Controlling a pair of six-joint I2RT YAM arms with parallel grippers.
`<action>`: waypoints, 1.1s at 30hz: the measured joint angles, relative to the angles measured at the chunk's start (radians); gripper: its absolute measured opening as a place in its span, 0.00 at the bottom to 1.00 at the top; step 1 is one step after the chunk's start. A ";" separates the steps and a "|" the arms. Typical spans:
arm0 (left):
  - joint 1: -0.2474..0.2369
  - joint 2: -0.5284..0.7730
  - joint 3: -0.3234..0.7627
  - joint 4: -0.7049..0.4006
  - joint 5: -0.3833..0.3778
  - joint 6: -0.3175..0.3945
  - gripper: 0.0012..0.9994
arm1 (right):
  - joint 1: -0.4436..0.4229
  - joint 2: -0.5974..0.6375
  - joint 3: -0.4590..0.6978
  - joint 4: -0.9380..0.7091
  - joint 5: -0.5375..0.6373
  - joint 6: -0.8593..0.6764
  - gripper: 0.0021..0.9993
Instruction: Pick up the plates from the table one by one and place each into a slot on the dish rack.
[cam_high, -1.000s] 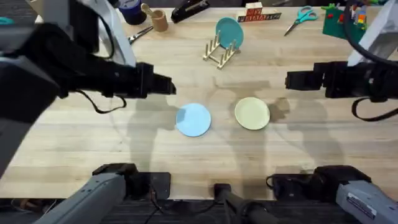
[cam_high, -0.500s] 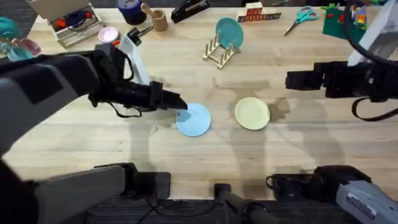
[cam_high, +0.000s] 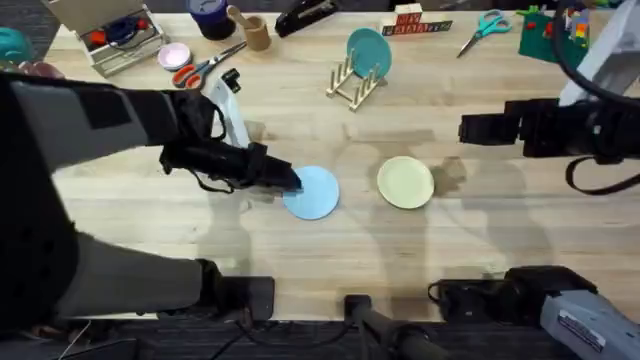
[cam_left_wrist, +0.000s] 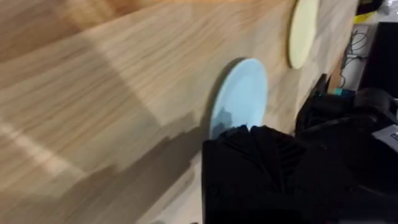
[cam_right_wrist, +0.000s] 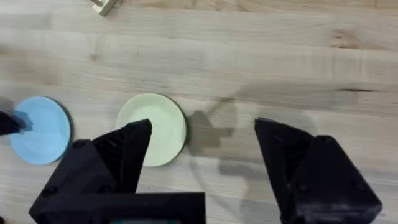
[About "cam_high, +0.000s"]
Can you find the light blue plate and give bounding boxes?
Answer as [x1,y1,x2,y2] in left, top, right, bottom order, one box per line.
[281,164,341,222]

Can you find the wooden peg rack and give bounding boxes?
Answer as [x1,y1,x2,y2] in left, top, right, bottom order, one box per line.
[325,47,388,113]

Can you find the left wrist upright plate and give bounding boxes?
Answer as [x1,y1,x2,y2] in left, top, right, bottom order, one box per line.
[206,77,252,150]

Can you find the green board with toy blocks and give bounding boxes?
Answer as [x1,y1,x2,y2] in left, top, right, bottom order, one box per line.
[516,3,592,70]

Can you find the cream plate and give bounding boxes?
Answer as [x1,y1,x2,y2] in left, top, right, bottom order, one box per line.
[375,154,436,211]

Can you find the small pink bowl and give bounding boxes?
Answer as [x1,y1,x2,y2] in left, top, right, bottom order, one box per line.
[156,41,193,73]

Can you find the stack of wooden letter blocks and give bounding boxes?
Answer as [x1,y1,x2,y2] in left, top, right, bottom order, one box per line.
[380,2,454,38]

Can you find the brown cardboard cup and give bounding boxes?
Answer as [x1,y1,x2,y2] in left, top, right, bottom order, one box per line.
[242,15,273,53]

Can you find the teal plate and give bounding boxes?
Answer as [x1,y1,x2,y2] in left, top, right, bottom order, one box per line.
[345,26,393,81]

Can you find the dark blue round container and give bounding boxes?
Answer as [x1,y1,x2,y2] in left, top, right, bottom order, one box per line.
[185,0,238,42]

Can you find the wooden stick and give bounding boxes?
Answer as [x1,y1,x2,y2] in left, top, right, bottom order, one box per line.
[226,4,256,30]

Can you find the black stapler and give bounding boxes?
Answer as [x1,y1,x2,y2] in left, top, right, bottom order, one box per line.
[273,0,342,39]

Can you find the teal round object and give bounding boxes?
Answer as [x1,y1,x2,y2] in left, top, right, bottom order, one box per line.
[0,26,34,64]

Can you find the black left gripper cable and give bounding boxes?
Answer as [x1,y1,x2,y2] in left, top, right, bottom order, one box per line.
[185,105,237,196]

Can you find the black looped strap cable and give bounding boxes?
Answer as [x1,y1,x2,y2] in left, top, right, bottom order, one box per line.
[564,155,640,197]

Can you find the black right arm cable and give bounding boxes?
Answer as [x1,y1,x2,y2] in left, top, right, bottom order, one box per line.
[551,0,640,104]

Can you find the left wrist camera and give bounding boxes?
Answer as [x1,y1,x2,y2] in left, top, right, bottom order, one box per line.
[220,68,243,95]

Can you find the orange handled scissors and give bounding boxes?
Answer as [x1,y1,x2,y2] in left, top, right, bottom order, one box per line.
[170,40,249,92]

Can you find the teal handled scissors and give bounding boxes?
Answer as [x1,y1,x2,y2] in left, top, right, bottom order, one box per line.
[455,9,514,59]

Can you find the black camera stand pole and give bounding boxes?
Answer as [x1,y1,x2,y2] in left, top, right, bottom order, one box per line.
[343,293,452,360]

